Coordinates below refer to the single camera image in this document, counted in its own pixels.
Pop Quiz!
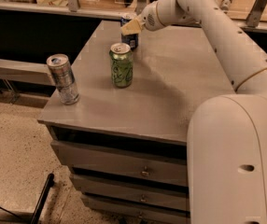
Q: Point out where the green soda can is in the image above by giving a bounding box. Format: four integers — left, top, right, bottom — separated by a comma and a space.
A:
109, 43, 134, 88

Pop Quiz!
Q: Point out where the grey metal bench rail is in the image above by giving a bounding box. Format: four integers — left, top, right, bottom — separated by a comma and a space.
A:
0, 59, 54, 86

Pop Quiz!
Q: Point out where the top drawer brass knob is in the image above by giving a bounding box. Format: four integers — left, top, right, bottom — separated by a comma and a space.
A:
140, 166, 150, 177

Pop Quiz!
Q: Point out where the black chair leg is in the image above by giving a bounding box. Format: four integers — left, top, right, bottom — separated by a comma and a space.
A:
30, 174, 54, 224

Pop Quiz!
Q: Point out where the blue pepsi can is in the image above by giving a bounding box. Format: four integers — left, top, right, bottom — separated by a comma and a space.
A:
120, 13, 138, 49

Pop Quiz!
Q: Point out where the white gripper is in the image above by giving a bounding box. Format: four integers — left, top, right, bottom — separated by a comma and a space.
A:
121, 3, 164, 35

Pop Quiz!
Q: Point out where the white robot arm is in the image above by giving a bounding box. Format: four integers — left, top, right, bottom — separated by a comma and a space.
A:
121, 0, 267, 224

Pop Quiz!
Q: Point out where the silver redbull can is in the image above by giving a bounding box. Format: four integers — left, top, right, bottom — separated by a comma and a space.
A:
47, 54, 79, 105

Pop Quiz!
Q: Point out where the middle drawer brass knob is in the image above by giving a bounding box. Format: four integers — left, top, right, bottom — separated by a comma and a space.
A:
140, 195, 147, 203

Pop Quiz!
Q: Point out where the drawer brass knob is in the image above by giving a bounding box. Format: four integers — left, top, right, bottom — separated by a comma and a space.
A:
140, 166, 150, 177
140, 195, 147, 203

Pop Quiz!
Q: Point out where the grey drawer cabinet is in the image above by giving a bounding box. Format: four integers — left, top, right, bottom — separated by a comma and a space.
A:
39, 21, 232, 224

